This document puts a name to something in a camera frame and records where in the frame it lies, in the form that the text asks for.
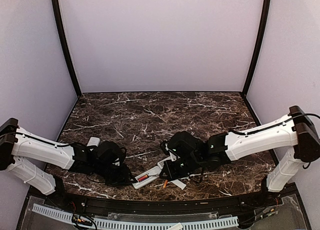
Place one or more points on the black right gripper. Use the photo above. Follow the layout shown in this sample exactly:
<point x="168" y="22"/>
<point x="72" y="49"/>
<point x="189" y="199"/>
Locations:
<point x="171" y="175"/>

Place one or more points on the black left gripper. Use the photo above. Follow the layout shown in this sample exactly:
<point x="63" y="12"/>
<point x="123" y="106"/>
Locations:
<point x="123" y="178"/>

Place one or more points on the white remote with buttons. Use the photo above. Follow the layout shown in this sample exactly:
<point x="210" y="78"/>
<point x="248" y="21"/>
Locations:
<point x="153" y="174"/>

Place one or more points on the orange battery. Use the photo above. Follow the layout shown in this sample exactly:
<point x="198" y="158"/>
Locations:
<point x="165" y="184"/>
<point x="142" y="178"/>

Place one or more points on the white battery cover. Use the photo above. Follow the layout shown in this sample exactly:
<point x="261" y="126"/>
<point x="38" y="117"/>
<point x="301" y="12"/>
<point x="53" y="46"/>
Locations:
<point x="177" y="226"/>
<point x="179" y="184"/>

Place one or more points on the slim white remote with QR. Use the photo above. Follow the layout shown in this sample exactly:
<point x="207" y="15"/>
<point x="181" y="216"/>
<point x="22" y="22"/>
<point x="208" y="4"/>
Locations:
<point x="160" y="164"/>

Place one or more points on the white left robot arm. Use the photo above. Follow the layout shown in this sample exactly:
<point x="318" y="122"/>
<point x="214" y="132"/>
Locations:
<point x="18" y="147"/>

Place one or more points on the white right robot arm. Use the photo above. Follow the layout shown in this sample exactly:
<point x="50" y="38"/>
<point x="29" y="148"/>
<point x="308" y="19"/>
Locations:
<point x="294" y="130"/>

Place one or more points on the white remote back side up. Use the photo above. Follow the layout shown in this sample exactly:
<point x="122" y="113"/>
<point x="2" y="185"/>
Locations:
<point x="94" y="141"/>

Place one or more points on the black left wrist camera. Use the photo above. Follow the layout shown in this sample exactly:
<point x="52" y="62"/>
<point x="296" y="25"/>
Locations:
<point x="109" y="152"/>

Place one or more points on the white slotted cable duct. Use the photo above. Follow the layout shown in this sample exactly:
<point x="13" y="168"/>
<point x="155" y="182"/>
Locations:
<point x="142" y="223"/>

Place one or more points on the black left frame post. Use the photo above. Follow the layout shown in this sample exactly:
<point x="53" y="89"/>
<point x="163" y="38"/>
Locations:
<point x="65" y="47"/>

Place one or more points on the black frame post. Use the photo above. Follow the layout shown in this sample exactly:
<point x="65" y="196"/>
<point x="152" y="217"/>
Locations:
<point x="65" y="47"/>
<point x="257" y="47"/>

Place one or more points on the black right frame post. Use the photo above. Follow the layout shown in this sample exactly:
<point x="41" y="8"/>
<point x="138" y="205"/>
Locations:
<point x="257" y="47"/>

